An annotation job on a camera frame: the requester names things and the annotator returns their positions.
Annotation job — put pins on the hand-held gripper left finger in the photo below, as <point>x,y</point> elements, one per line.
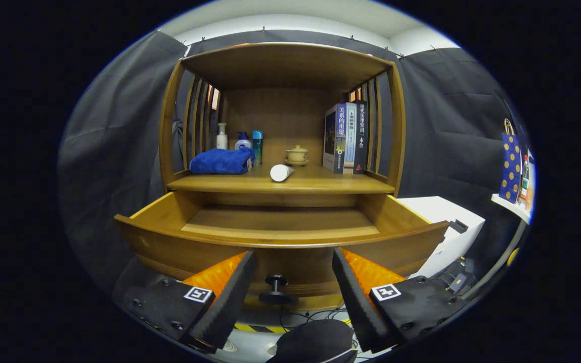
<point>232,302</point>

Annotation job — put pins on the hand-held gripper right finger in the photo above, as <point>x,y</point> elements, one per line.
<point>358,302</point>

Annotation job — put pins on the wooden drawer with black knob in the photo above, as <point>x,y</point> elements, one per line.
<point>295,259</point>

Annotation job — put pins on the white face wash tube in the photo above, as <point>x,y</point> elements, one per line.
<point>280,173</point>

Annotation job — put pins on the wooden countertop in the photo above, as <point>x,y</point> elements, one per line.
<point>321,181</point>

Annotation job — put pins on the wooden cabinet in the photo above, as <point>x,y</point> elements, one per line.
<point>280,65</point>

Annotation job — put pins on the black rounded object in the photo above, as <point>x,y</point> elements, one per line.
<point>313,343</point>

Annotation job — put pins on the black electronic device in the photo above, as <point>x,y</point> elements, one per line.
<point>454,280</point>

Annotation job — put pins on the white box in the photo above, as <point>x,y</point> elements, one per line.
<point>442,212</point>

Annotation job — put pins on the blue towel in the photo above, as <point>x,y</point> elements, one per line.
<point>220,161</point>

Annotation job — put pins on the white bottle with blue cap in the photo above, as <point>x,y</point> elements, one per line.
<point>243,143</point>

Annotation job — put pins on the beige lidded tea cup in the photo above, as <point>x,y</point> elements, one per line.
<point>296,155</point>

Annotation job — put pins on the teal bottle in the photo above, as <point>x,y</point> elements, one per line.
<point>257,143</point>

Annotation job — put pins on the white spine book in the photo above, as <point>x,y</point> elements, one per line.
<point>351,141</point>

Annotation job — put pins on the white pump bottle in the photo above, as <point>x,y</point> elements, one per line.
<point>222,141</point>

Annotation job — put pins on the white shelf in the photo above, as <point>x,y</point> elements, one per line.
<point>512,207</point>

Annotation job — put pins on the blue gold-dotted gift bag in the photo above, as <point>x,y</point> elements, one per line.
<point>511,166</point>

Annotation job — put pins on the clear bottle with red label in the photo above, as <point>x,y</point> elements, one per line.
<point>525,181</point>

